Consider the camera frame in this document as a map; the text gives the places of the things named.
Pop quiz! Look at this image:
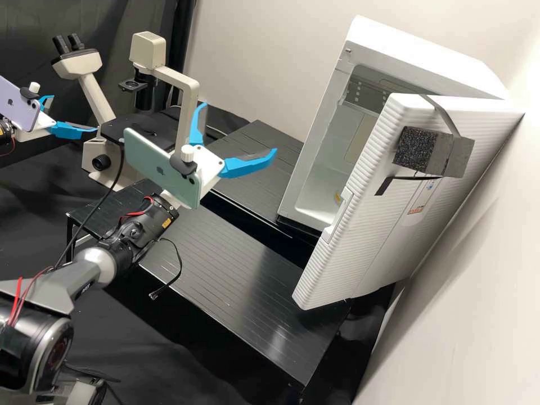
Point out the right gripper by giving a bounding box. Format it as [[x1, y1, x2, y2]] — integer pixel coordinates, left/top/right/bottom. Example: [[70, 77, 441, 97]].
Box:
[[187, 102, 278, 200]]

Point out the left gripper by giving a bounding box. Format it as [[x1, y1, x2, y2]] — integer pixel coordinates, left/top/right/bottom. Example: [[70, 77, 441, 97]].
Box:
[[16, 94, 100, 142]]

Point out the incubator door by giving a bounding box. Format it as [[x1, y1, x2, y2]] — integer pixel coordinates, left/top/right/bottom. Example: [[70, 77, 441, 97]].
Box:
[[291, 92, 526, 312]]

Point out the white incubator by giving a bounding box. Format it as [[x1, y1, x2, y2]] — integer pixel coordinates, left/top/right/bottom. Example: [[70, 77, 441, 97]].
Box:
[[276, 15, 509, 244]]

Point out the cream microscope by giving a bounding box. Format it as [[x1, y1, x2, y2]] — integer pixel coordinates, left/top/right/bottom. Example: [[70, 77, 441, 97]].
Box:
[[51, 31, 201, 176]]

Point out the left wrist camera phone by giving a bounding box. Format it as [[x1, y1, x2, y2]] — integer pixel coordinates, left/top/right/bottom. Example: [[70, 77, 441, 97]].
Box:
[[0, 75, 43, 132]]

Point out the wrist camera phone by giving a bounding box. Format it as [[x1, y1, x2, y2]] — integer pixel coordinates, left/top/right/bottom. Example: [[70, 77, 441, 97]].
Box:
[[123, 127, 200, 210], [0, 75, 43, 132]]

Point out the right wrist camera phone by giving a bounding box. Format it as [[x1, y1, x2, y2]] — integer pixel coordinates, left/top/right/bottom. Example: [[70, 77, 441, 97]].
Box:
[[123, 127, 200, 210]]

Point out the black cable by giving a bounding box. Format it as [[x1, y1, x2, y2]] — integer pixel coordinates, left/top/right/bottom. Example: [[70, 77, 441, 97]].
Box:
[[53, 141, 127, 271], [148, 237, 184, 301]]

